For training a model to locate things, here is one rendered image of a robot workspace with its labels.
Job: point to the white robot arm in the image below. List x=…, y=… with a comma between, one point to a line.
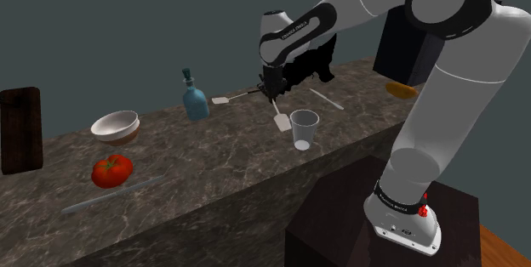
x=456, y=92

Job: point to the orange oval food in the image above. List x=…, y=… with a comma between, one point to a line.
x=400, y=90

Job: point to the blue bottle with teal stopper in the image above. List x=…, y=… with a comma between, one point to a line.
x=195, y=104

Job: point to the white bowl with brown base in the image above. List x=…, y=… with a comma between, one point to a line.
x=114, y=125

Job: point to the long grey rod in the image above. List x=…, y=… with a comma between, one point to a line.
x=112, y=195

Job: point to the white flat knife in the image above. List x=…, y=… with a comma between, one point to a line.
x=327, y=99

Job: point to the clear glass cup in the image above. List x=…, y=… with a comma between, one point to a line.
x=304, y=129

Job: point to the dark wooden cutting board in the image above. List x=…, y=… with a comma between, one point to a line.
x=20, y=133

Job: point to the dark robot stand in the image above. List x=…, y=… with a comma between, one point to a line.
x=332, y=216

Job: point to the black ragged object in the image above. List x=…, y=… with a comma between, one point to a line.
x=311, y=65

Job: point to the red tomato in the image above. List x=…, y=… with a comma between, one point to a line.
x=111, y=173

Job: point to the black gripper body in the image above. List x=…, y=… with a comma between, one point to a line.
x=273, y=78

